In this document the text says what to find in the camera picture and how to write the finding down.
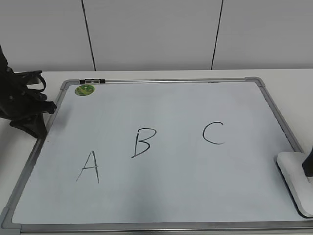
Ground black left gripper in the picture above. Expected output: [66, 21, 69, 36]
[0, 51, 57, 139]

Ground white whiteboard with grey frame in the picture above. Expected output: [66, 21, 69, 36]
[1, 77, 313, 235]

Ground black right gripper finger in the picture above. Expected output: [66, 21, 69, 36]
[302, 149, 313, 176]

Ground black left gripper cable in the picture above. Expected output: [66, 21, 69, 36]
[14, 70, 47, 94]

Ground white whiteboard eraser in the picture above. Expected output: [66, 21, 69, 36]
[276, 152, 313, 218]

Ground green round magnet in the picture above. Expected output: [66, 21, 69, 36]
[75, 85, 95, 96]

